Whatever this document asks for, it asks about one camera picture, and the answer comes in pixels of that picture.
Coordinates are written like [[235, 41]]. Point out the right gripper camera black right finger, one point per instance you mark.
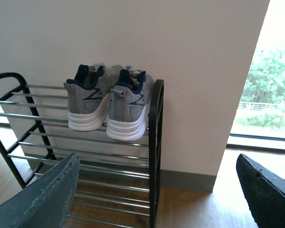
[[264, 192]]

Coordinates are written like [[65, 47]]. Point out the right gripper camera black left finger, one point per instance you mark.
[[46, 202]]

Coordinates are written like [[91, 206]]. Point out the grey sneaker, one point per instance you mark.
[[89, 95], [129, 105]]

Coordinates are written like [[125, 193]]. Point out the black metal shoe rack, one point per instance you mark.
[[119, 182]]

